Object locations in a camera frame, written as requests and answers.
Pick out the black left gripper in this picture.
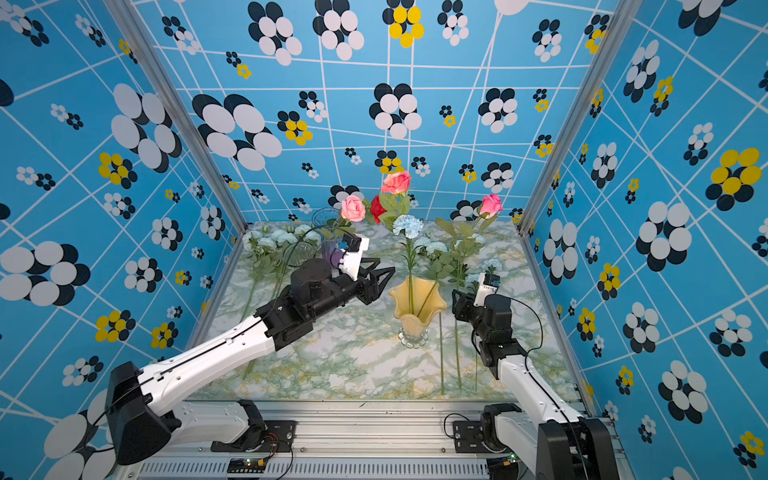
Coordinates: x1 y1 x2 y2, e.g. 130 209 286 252
311 254 397 321

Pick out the yellow ceramic vase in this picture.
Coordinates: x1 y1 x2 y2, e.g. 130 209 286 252
388 276 430 349

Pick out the light blue carnation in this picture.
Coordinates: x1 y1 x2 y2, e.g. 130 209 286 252
393 214 424 314
481 258 504 277

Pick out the blue purple ribbed glass vase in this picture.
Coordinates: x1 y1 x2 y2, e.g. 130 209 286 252
311 207 344 269

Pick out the clear glass vase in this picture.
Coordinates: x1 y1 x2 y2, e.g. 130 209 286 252
282 240 318 269

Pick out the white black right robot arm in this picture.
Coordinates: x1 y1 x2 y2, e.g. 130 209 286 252
452 290 620 479

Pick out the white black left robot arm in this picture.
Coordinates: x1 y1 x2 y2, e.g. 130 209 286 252
104 258 395 466

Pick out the magenta pink rose stem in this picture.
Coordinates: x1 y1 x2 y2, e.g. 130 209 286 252
416 193 505 316

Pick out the red rose stem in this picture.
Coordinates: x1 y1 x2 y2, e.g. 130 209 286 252
369 195 387 224

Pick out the coral pink rose stem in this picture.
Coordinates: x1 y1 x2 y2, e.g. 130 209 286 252
378 171 412 232

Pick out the right circuit board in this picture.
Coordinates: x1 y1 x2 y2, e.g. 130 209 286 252
487 456 519 480

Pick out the circuit board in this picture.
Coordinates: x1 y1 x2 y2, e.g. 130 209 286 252
487 456 519 480
227 458 268 475

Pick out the left circuit board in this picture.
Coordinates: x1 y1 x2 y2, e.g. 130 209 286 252
227 458 268 475

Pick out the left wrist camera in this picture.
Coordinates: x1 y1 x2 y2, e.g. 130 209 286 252
338 234 370 281

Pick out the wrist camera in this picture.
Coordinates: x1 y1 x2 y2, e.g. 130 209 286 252
338 234 370 281
474 273 500 307

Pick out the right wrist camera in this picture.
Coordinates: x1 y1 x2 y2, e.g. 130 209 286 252
474 273 500 307

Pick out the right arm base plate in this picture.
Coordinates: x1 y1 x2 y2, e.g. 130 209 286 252
451 420 511 454

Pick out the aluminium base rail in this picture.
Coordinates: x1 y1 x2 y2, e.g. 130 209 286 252
107 398 637 480

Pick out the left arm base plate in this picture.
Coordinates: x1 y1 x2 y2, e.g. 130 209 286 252
210 420 298 453

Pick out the right aluminium corner post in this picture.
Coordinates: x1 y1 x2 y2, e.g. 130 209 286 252
520 0 642 236

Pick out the aluminium corner post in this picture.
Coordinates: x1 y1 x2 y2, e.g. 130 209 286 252
520 0 642 236
105 1 247 236

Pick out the left aluminium corner post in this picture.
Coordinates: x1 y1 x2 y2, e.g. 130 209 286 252
105 1 247 236

